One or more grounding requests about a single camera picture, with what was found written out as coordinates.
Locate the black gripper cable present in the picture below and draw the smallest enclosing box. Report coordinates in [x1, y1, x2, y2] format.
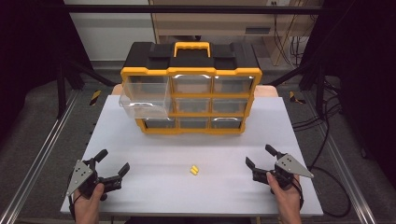
[290, 175, 305, 216]
[67, 174, 82, 222]

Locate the grid of clear organizer drawers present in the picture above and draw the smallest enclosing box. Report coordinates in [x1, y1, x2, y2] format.
[143, 74, 255, 131]

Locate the light wooden cabinet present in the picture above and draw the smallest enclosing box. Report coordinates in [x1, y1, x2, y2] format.
[148, 0, 325, 45]

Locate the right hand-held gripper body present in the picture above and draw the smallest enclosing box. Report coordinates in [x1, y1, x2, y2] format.
[252, 151, 315, 191]

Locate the black curtain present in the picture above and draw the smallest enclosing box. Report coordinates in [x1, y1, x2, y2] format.
[0, 0, 94, 141]
[300, 0, 396, 181]

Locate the white panel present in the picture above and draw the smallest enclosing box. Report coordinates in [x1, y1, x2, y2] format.
[64, 0, 156, 62]

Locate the yellow black organizer case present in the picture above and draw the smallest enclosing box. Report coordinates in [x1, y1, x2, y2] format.
[120, 41, 263, 135]

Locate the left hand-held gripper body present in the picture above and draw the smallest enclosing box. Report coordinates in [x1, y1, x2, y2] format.
[65, 157, 123, 202]

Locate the black horizontal frame bar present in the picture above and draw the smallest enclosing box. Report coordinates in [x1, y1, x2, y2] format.
[61, 5, 331, 15]

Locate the black floor cable bundle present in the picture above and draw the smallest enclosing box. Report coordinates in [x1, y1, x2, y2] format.
[291, 73, 353, 218]

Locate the person's right hand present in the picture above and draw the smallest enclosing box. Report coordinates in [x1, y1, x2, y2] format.
[265, 171, 302, 217]

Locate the yellow carry handle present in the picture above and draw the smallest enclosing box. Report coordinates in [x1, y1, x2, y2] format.
[173, 41, 212, 59]

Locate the clear plastic drawer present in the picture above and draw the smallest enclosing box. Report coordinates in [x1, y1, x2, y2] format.
[118, 75, 175, 121]

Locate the aluminium rail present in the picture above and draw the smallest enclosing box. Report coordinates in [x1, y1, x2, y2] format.
[0, 89, 80, 224]
[303, 91, 378, 224]

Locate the hanging cable bundle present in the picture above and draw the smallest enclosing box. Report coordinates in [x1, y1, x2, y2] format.
[272, 0, 316, 67]

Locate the yellow black hazard tape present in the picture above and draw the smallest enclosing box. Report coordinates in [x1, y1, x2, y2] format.
[89, 90, 103, 106]
[289, 91, 306, 105]

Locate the black frame strut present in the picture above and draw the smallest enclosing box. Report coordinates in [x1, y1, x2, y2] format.
[56, 57, 118, 119]
[266, 59, 329, 118]

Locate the person's left hand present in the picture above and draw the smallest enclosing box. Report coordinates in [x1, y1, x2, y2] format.
[73, 182, 106, 218]

